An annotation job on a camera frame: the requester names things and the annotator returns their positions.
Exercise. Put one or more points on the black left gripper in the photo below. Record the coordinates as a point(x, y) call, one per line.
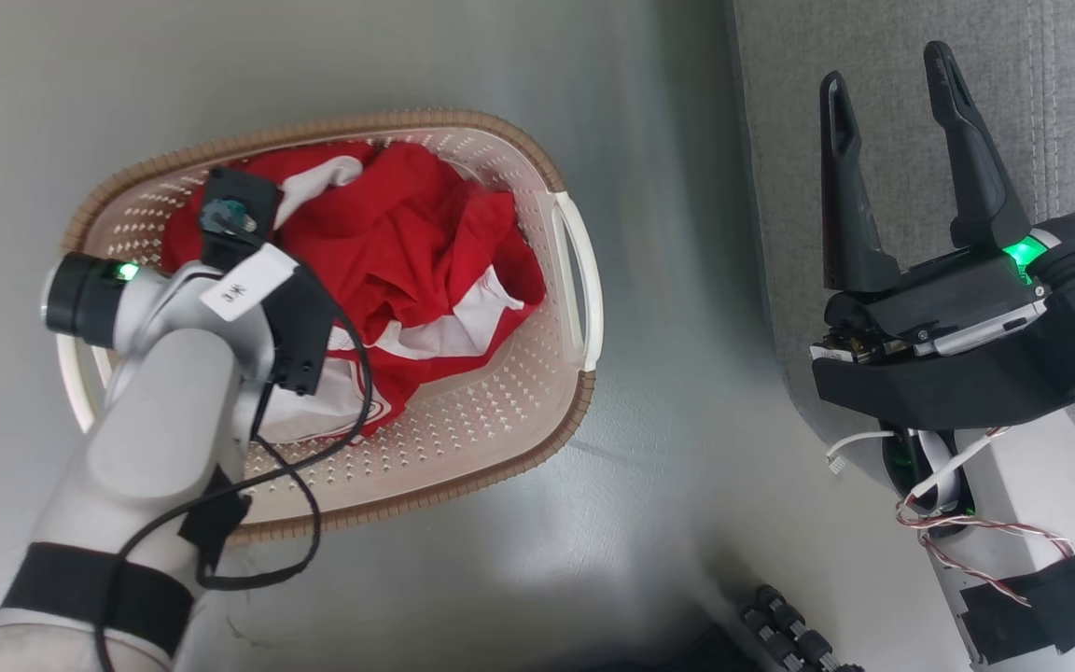
point(300, 322)

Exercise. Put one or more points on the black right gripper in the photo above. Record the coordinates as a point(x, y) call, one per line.
point(948, 303)

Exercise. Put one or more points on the red and white garment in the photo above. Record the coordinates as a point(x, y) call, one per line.
point(407, 233)

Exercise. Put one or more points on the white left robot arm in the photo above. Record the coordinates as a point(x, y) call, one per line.
point(155, 420)

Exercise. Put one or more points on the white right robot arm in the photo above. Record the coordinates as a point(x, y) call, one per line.
point(1032, 485)

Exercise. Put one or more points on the black robot base rollers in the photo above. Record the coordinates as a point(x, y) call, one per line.
point(794, 625)

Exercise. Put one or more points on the cream perforated laundry basket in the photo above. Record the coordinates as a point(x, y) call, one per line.
point(500, 411)

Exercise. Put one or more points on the grey fabric sofa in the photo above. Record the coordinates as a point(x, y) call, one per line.
point(873, 47)

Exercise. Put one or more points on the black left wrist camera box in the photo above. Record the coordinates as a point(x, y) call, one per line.
point(239, 210)

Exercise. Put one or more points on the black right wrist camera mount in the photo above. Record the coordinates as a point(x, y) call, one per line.
point(967, 387)

